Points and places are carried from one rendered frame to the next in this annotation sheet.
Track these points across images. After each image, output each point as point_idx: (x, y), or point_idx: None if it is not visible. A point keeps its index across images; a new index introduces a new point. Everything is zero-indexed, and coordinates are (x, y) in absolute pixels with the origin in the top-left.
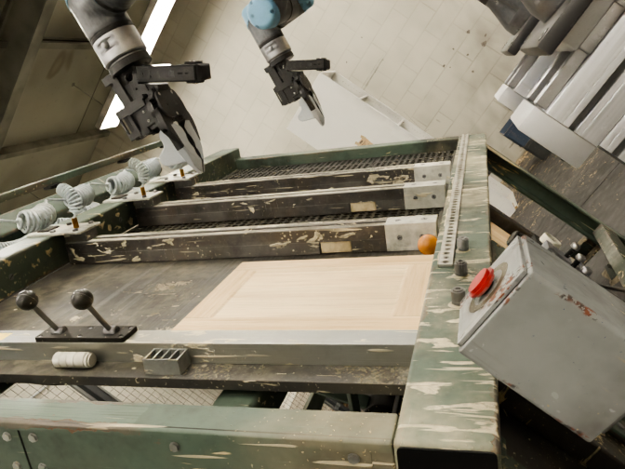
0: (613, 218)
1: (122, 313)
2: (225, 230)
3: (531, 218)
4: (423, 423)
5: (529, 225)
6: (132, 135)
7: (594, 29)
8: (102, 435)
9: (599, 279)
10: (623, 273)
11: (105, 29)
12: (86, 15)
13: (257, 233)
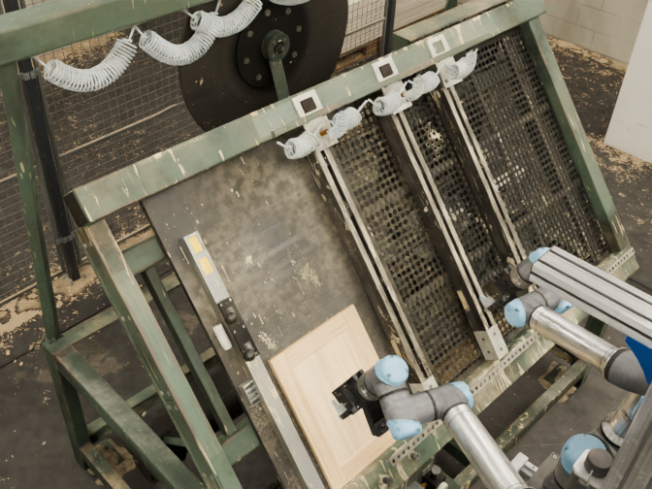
0: (621, 343)
1: (270, 286)
2: (375, 263)
3: (650, 211)
4: None
5: (638, 215)
6: (334, 394)
7: None
8: (197, 446)
9: (546, 361)
10: (525, 418)
11: (372, 393)
12: (373, 385)
13: (380, 297)
